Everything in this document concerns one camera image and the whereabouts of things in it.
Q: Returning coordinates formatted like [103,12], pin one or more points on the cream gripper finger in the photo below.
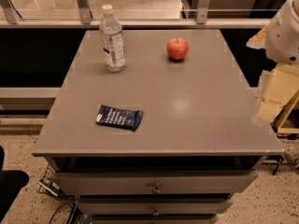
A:
[275,90]
[258,40]

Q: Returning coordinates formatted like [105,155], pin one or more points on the clear plastic water bottle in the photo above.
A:
[112,40]

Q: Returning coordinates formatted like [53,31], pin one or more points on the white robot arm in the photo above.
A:
[280,39]

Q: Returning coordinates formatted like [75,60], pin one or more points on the red apple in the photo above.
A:
[177,48]

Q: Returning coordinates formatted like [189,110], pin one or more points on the grey drawer cabinet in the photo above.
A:
[196,117]

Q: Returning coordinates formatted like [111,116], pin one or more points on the middle grey drawer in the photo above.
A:
[154,207]

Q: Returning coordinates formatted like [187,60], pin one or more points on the grey drawer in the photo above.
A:
[154,207]
[153,183]

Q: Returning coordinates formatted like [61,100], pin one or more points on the blue snack wrapper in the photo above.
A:
[118,118]

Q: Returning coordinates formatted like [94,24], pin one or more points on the top grey drawer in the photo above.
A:
[153,183]

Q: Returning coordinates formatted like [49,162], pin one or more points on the metal railing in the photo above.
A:
[139,13]

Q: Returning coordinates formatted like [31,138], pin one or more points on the small device on floor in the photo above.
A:
[49,185]

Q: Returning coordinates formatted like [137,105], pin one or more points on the black chair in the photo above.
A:
[11,182]

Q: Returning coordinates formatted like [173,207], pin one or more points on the yellow wooden frame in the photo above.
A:
[282,118]

